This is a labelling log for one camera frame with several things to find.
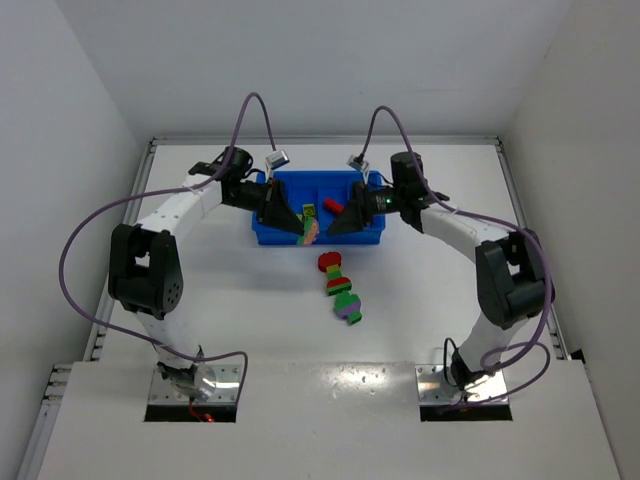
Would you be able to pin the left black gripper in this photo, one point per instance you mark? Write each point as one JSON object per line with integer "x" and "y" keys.
{"x": 270, "y": 201}

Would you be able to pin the red yellow green lego stack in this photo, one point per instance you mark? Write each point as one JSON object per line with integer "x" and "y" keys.
{"x": 330, "y": 264}

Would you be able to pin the blue divided plastic bin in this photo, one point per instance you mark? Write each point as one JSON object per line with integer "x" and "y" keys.
{"x": 313, "y": 187}

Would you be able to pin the red lego brick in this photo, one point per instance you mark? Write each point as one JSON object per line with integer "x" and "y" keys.
{"x": 332, "y": 206}

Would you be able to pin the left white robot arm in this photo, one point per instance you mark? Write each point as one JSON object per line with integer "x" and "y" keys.
{"x": 145, "y": 274}

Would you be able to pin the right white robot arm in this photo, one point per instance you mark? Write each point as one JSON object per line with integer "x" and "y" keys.
{"x": 513, "y": 281}

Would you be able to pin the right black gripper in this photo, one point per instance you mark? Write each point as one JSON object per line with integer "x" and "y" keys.
{"x": 359, "y": 204}

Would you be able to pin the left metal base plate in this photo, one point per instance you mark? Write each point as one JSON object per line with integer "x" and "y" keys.
{"x": 210, "y": 385}

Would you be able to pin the red purple green lego stack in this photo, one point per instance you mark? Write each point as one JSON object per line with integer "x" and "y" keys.
{"x": 311, "y": 232}

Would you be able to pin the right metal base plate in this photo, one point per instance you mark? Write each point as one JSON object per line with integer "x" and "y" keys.
{"x": 435, "y": 391}

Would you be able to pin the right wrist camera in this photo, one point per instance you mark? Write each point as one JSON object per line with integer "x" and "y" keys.
{"x": 358, "y": 163}

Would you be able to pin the metal base plate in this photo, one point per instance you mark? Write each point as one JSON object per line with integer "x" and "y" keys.
{"x": 210, "y": 385}
{"x": 435, "y": 391}

